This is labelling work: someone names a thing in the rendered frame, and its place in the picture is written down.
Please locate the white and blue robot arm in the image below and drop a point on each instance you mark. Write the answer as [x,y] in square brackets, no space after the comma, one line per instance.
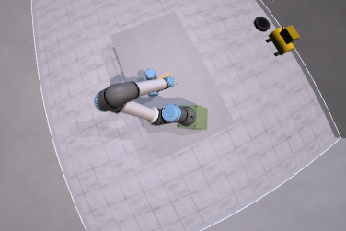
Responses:
[120,94]

